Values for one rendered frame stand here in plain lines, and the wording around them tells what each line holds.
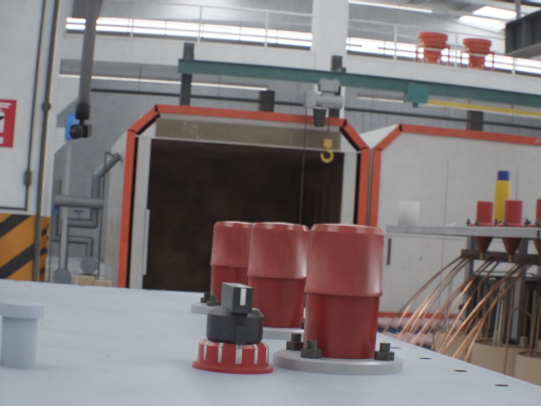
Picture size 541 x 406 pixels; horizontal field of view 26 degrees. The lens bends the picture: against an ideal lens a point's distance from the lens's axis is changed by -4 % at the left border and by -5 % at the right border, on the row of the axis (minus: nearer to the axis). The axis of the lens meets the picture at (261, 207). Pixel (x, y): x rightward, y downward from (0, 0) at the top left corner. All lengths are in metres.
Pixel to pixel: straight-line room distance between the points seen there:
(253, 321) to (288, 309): 0.38
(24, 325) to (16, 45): 10.85
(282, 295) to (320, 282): 0.32
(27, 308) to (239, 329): 0.19
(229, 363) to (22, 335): 0.19
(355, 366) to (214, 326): 0.13
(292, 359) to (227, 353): 0.08
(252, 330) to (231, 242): 0.70
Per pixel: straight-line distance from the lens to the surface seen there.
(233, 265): 1.74
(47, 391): 0.85
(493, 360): 3.99
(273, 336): 1.40
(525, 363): 3.67
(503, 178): 4.82
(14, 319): 0.96
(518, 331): 4.10
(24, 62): 11.76
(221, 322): 1.05
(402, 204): 4.68
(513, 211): 3.80
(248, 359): 1.05
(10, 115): 11.70
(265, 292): 1.42
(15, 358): 0.97
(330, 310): 1.10
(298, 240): 1.43
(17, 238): 11.66
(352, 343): 1.10
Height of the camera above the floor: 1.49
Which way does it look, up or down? 1 degrees up
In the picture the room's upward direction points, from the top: 4 degrees clockwise
